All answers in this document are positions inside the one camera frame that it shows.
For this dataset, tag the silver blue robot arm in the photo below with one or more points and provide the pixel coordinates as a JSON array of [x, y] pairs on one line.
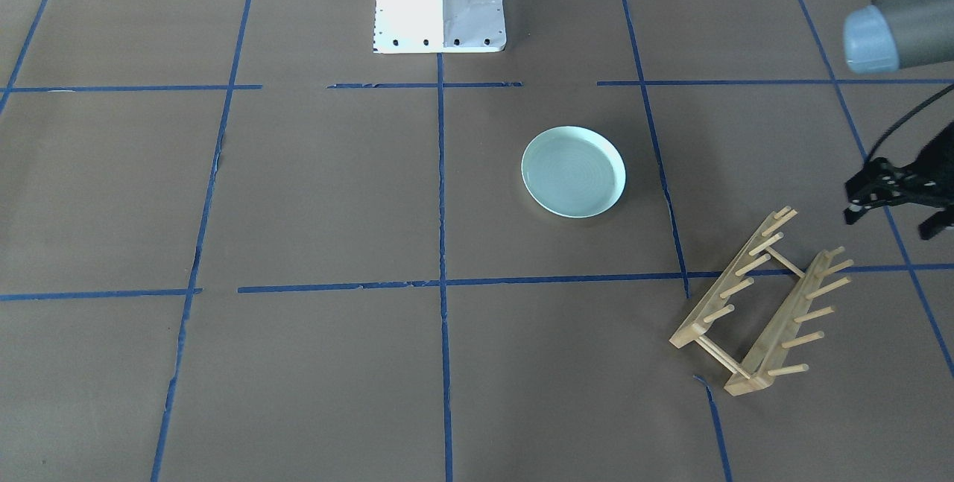
[[888, 36]]

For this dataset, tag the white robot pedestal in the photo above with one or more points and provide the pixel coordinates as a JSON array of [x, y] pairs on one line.
[[435, 26]]

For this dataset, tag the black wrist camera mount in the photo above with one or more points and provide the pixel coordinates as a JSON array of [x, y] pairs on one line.
[[925, 181]]

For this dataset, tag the pale green plate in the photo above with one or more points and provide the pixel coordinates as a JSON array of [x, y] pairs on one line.
[[573, 172]]

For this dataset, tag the wooden plate rack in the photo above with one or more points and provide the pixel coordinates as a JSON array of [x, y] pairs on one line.
[[751, 317]]

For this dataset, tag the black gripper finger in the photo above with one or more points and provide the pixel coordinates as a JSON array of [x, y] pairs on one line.
[[934, 225], [854, 212]]

